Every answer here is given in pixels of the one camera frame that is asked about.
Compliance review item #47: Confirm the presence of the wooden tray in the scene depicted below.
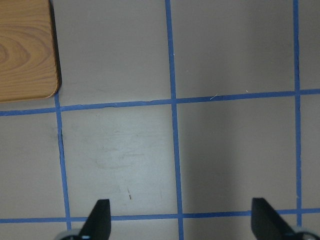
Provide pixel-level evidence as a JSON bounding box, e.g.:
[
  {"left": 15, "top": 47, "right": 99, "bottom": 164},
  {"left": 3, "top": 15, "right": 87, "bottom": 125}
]
[{"left": 0, "top": 0, "right": 61, "bottom": 103}]

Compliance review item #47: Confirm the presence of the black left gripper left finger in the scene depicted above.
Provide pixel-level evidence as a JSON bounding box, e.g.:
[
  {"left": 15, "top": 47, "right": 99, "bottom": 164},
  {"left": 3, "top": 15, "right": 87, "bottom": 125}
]
[{"left": 78, "top": 199, "right": 111, "bottom": 240}]

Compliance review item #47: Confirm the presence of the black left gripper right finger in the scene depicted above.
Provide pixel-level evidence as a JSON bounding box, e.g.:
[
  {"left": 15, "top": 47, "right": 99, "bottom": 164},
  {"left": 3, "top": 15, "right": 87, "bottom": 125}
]
[{"left": 250, "top": 197, "right": 297, "bottom": 240}]

